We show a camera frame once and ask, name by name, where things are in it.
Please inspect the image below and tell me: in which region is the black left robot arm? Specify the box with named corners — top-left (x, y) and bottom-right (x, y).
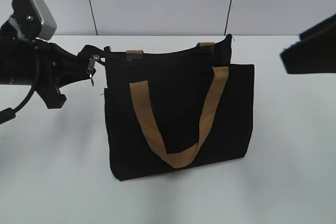
top-left (1, 22), bottom-right (104, 109)

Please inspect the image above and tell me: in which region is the tan front bag handle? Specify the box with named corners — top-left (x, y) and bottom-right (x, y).
top-left (129, 67), bottom-right (229, 168)

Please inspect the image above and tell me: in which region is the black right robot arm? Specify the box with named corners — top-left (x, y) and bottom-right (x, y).
top-left (280, 15), bottom-right (335, 74)

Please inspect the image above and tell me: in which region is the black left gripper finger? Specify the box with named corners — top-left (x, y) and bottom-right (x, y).
top-left (59, 67), bottom-right (96, 87)
top-left (77, 45), bottom-right (106, 60)

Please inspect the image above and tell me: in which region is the silver zipper pull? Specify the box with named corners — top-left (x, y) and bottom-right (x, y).
top-left (87, 55), bottom-right (100, 87)

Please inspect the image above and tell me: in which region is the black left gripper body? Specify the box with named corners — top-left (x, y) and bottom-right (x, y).
top-left (35, 39), bottom-right (79, 109)

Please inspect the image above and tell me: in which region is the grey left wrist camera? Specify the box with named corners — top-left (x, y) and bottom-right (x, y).
top-left (8, 0), bottom-right (57, 41)

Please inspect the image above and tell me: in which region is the black tote bag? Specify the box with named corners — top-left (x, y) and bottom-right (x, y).
top-left (104, 34), bottom-right (255, 181)

